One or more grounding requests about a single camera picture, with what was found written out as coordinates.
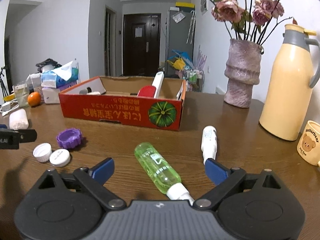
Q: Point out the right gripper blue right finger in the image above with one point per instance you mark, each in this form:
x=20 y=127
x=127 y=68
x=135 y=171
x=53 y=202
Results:
x=215 y=171

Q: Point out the white charger with cable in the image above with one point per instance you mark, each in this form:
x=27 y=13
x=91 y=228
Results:
x=8 y=107

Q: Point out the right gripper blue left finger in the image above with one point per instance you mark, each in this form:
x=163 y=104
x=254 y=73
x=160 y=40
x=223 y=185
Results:
x=103 y=171

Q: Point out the dried pink roses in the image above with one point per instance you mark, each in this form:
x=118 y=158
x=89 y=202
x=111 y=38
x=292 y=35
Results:
x=251 y=22

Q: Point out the clear drinking glass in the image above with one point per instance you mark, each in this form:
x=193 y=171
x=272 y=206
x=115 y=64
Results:
x=21 y=91

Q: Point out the grey refrigerator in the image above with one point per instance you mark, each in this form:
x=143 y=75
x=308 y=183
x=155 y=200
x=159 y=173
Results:
x=179 y=35

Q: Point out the pink textured vase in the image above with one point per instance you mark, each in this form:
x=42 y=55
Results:
x=242 y=71

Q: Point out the green spray bottle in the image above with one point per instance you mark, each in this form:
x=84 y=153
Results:
x=162 y=174

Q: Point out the orange fruit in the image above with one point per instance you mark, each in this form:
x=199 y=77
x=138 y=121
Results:
x=34 y=99

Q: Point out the white round cap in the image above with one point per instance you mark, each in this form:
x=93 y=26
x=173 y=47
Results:
x=60 y=158
x=42 y=152

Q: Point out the cream thermos jug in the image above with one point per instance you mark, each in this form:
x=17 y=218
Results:
x=292 y=81

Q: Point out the white plastic cotton-swab box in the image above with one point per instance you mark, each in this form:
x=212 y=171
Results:
x=18 y=120

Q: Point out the red white lint brush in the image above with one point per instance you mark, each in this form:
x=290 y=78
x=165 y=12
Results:
x=152 y=91

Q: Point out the purple bottle cap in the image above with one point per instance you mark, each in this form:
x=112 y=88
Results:
x=69 y=138

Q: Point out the cream bear mug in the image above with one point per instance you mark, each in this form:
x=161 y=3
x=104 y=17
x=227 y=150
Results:
x=309 y=144

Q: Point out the dark entrance door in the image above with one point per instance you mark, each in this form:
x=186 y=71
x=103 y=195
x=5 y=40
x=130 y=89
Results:
x=141 y=44

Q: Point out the blue tissue pack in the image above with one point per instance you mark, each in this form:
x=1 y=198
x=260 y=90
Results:
x=61 y=76

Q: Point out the yellow bag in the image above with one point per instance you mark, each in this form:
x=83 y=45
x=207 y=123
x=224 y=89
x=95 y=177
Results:
x=178 y=63

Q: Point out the orange cardboard box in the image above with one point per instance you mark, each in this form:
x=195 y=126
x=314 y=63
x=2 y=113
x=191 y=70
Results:
x=116 y=99

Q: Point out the small white bottle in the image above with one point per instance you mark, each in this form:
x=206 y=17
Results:
x=209 y=143

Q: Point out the wire trolley with bottles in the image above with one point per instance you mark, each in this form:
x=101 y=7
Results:
x=194 y=79

